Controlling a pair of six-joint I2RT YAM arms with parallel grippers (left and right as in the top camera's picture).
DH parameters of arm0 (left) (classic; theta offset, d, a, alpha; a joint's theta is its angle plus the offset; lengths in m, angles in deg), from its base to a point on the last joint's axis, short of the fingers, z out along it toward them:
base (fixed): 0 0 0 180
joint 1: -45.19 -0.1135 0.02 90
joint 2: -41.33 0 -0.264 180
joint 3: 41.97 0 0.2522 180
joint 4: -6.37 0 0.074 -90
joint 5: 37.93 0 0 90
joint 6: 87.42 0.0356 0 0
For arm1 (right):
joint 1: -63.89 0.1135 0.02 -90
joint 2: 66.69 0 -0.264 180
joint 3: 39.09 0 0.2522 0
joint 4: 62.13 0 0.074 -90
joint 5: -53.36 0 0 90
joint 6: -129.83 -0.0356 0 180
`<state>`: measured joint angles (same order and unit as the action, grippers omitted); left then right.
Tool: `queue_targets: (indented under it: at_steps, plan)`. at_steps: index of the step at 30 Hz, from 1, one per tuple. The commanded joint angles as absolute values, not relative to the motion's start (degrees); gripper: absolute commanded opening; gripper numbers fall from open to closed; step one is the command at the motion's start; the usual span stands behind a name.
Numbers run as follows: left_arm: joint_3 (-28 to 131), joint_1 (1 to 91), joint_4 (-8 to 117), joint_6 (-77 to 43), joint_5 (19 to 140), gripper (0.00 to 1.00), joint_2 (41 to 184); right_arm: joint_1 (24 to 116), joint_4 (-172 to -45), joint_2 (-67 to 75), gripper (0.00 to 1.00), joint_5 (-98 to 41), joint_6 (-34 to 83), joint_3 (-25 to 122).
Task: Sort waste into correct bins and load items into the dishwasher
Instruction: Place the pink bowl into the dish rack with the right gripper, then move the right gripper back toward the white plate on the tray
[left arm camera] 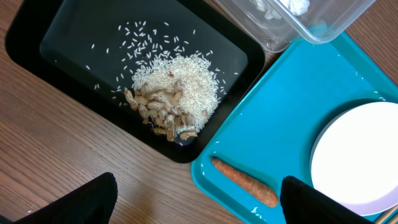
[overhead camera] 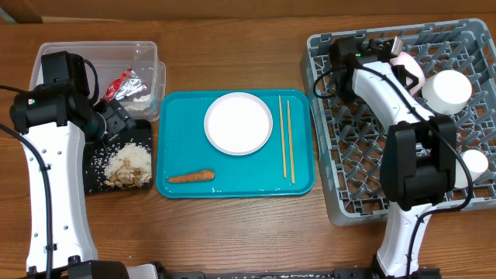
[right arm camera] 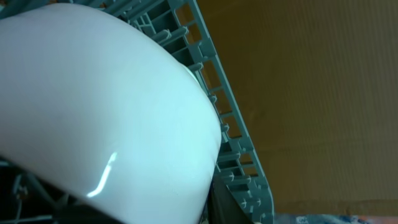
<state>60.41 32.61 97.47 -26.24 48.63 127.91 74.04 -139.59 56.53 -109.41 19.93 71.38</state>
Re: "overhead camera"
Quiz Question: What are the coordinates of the clear plastic bin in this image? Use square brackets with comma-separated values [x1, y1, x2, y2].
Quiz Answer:
[29, 41, 166, 122]

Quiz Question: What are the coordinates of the orange carrot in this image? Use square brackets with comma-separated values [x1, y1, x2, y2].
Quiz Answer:
[167, 170, 215, 184]

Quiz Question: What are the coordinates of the large white bowl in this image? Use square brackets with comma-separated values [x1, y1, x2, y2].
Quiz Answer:
[422, 70, 473, 115]

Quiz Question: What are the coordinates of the white rice pile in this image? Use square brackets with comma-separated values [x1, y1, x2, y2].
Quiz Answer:
[104, 143, 152, 185]

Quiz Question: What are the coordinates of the pink plate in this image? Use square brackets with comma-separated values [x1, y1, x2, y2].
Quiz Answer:
[204, 92, 273, 156]

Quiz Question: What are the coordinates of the peanut shells pile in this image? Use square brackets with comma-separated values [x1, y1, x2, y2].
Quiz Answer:
[104, 160, 145, 189]

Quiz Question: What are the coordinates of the grey dishwasher rack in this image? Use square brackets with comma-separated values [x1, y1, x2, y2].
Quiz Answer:
[301, 19, 495, 226]

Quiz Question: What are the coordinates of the cardboard box wall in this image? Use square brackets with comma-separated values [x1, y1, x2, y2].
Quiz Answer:
[1, 0, 495, 23]

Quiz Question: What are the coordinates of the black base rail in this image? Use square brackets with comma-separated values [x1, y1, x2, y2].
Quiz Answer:
[22, 260, 443, 279]

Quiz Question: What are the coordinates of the red foil snack wrapper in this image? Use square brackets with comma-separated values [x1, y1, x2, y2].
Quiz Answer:
[102, 68, 147, 102]

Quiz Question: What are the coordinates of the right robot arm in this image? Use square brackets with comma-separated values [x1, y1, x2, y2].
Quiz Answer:
[329, 36, 459, 278]

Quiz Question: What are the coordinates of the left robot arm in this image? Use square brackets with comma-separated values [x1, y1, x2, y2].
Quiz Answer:
[10, 51, 136, 277]

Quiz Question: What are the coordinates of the small white cup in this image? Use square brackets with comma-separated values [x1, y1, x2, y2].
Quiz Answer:
[454, 150, 489, 188]

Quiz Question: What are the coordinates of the black plastic tray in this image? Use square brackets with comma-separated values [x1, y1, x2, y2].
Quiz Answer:
[83, 120, 154, 194]

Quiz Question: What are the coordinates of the teal plastic serving tray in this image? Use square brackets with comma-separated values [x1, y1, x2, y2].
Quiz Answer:
[156, 89, 315, 198]

